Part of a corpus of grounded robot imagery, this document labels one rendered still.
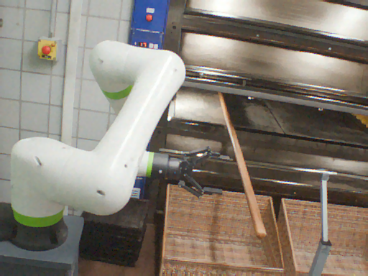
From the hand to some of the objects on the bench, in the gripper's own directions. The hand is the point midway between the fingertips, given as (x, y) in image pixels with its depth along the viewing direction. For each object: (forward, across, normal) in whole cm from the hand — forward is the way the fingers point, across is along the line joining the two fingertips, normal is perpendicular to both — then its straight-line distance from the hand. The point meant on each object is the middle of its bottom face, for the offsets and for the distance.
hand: (222, 175), depth 157 cm
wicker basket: (+10, +60, -32) cm, 69 cm away
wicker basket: (+70, +60, -32) cm, 98 cm away
